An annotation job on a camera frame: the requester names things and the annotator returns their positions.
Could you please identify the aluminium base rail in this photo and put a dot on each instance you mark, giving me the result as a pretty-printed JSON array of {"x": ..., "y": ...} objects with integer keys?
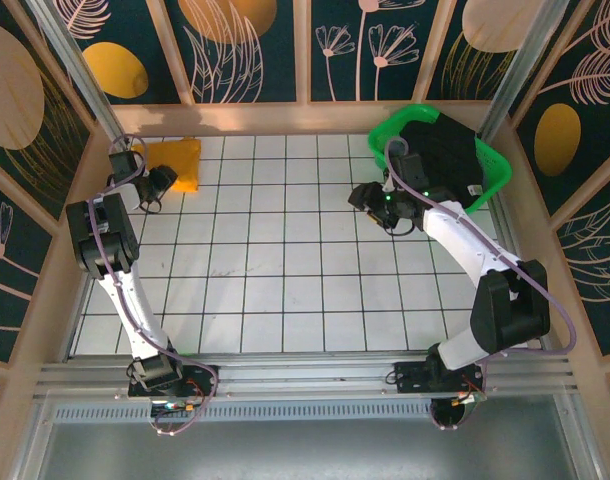
[{"x": 305, "y": 370}]

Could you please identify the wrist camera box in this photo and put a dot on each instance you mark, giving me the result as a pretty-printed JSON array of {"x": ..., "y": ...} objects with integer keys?
[
  {"x": 161, "y": 179},
  {"x": 367, "y": 196}
]

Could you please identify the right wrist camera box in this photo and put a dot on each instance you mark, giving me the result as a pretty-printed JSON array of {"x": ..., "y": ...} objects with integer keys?
[{"x": 367, "y": 196}]

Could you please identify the orange t-shirt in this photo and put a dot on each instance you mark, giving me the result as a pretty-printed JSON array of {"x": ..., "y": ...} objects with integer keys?
[{"x": 182, "y": 160}]

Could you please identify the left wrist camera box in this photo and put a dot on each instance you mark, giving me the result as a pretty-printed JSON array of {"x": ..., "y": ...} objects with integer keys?
[{"x": 161, "y": 179}]

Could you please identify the black t-shirt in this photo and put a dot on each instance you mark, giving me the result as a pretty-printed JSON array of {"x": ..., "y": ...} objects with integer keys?
[{"x": 450, "y": 150}]

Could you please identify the aluminium frame post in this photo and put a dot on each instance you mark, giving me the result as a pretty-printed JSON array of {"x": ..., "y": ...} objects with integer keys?
[
  {"x": 80, "y": 75},
  {"x": 522, "y": 75}
]

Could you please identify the green plastic basket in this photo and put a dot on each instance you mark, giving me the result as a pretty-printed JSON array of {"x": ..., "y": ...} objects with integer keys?
[{"x": 497, "y": 167}]

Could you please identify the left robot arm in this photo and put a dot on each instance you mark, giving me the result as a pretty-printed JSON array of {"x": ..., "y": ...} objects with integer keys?
[{"x": 135, "y": 310}]

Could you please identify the grey metal sheet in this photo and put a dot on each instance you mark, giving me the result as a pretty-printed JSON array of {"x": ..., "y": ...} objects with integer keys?
[{"x": 305, "y": 450}]

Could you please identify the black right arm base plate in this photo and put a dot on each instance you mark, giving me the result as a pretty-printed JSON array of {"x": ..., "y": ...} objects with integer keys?
[{"x": 410, "y": 377}]

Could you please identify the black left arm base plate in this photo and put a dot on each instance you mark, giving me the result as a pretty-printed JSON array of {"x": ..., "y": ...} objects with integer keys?
[{"x": 205, "y": 374}]

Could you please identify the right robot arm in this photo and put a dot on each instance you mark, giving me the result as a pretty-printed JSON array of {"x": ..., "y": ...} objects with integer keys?
[{"x": 460, "y": 240}]

